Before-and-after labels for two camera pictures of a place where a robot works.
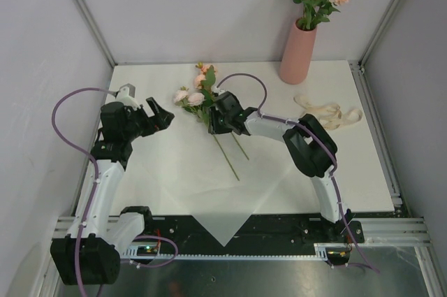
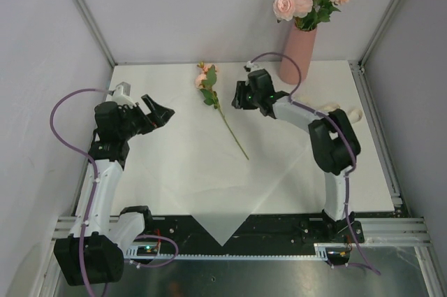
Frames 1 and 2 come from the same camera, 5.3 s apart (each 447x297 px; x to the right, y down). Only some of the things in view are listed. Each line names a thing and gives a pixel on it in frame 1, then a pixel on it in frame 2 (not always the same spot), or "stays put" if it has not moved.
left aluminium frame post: x=84 y=7 stays put
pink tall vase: x=298 y=55 stays put
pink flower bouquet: x=193 y=101 → x=287 y=7
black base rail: x=185 y=235 stays put
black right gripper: x=214 y=128 → x=242 y=88
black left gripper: x=160 y=121 stays put
